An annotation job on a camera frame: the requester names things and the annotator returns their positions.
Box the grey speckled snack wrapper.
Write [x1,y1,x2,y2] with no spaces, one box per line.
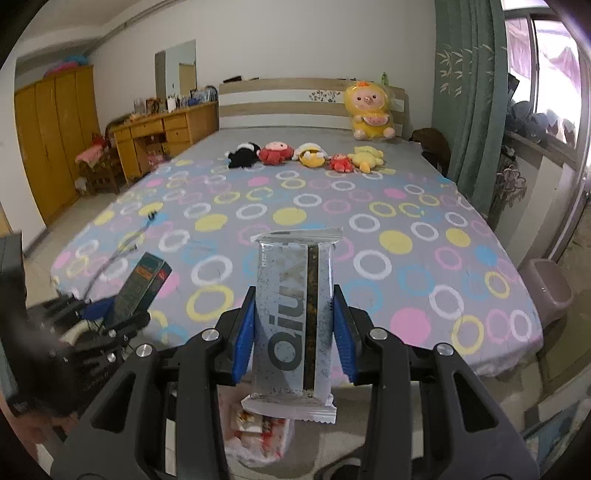
[240,227,345,424]

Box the bed with circle-patterned sheet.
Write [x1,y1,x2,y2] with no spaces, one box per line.
[48,127,543,377]

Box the striped wooden headboard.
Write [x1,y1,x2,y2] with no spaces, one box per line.
[218,78,409,139]

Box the grey plastic bin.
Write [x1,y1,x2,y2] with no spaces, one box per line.
[519,258,575,326]

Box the yellow wooden wardrobe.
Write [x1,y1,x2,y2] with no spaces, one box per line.
[14,65,101,224]

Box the wooden desk with drawers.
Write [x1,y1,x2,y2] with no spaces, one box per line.
[112,102,219,183]

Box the dark brown chair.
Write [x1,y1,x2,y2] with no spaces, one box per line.
[411,128,452,178]

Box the large yellow plush in bag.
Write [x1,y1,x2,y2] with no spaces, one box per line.
[342,79,398,141]

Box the wall mirror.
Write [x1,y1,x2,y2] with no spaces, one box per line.
[154,39,197,109]

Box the green patterned curtain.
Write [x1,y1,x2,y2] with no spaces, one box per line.
[434,0,509,213]

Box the red round plush toy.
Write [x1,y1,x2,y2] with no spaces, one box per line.
[259,140,294,166]

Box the pink and blue bundle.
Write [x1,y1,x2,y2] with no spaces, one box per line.
[44,53,90,77]

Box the dark green carton box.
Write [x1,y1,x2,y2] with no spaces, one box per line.
[105,251,173,330]

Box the black and white plush toy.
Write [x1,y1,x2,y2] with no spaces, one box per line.
[224,142,262,168]

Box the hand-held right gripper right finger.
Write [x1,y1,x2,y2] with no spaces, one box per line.
[332,284,541,480]

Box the grey-blue cloth pile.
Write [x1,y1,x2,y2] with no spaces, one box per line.
[505,102,578,139]

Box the window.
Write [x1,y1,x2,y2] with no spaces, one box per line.
[501,4,591,153]

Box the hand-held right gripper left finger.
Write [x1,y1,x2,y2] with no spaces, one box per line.
[51,285,257,480]

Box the yellow duck plush toy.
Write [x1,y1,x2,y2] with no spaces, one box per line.
[347,144,385,175]

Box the metal flower-shaped rack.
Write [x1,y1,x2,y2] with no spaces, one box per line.
[496,164,527,217]

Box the white and yellow plush toy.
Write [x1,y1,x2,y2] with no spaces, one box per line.
[293,142,328,168]

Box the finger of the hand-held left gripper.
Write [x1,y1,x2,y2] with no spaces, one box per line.
[95,310,152,365]
[78,298,117,320]

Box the black cable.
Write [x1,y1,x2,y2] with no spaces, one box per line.
[85,210,158,296]

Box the wooden chair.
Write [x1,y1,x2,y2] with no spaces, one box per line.
[76,134,121,195]

